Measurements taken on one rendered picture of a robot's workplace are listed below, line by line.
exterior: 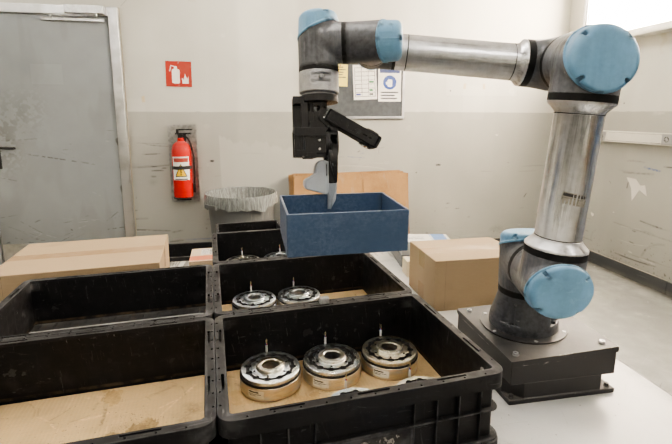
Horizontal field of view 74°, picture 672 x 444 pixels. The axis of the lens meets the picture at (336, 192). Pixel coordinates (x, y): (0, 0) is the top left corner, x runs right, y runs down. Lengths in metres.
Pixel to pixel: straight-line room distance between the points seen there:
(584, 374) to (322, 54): 0.85
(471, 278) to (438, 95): 2.96
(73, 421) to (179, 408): 0.15
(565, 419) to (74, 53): 3.85
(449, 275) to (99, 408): 0.96
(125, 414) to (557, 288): 0.76
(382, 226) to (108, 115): 3.46
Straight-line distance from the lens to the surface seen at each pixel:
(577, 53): 0.87
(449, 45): 0.98
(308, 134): 0.81
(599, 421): 1.10
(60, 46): 4.15
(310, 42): 0.85
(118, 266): 1.31
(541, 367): 1.07
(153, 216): 4.07
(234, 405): 0.81
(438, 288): 1.41
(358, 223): 0.71
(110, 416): 0.84
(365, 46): 0.84
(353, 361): 0.84
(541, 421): 1.05
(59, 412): 0.89
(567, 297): 0.95
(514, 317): 1.11
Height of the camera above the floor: 1.29
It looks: 10 degrees down
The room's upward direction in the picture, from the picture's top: straight up
